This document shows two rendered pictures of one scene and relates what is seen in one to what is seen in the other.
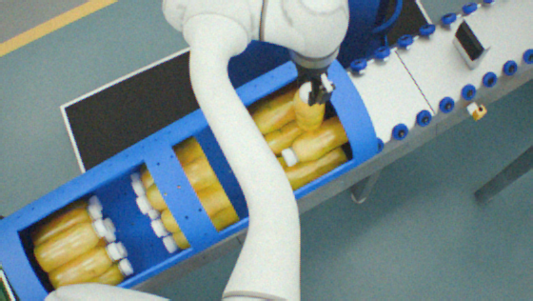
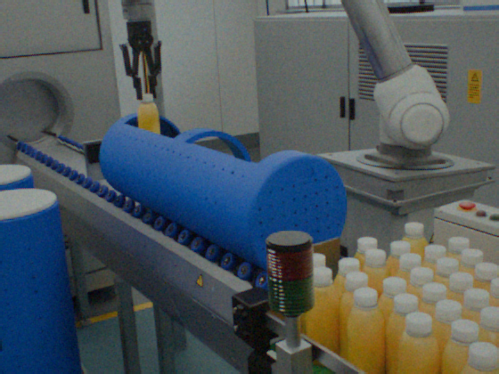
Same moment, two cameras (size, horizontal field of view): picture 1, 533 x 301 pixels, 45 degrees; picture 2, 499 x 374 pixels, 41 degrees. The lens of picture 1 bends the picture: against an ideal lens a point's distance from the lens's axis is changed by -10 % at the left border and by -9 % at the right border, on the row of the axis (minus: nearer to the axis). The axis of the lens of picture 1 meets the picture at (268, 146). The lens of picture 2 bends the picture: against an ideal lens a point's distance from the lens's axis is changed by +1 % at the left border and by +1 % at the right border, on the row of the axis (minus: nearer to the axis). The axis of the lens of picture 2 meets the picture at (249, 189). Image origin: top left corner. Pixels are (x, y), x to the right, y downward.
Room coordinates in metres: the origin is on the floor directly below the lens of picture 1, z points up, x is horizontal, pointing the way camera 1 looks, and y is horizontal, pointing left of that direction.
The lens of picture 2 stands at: (0.52, 1.97, 1.57)
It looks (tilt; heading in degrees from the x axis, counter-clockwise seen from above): 16 degrees down; 260
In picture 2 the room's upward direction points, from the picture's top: 3 degrees counter-clockwise
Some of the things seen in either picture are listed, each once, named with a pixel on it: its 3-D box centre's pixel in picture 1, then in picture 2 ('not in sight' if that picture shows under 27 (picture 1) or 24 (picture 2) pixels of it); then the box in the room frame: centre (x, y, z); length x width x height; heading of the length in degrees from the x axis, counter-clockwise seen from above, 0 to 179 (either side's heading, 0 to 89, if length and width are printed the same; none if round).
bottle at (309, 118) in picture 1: (309, 106); (149, 126); (0.47, -0.10, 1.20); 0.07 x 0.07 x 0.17
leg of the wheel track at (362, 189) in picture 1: (367, 177); (164, 343); (0.49, -0.32, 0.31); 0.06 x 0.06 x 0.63; 23
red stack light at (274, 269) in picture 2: not in sight; (290, 257); (0.33, 1.16, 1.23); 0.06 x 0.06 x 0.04
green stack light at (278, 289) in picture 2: not in sight; (290, 288); (0.33, 1.16, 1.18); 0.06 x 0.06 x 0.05
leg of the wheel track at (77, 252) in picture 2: not in sight; (77, 267); (0.87, -1.23, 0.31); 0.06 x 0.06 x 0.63; 23
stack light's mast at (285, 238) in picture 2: not in sight; (290, 291); (0.33, 1.16, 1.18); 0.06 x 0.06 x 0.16
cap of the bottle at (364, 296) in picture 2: not in sight; (365, 296); (0.16, 1.00, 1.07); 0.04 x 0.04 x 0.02
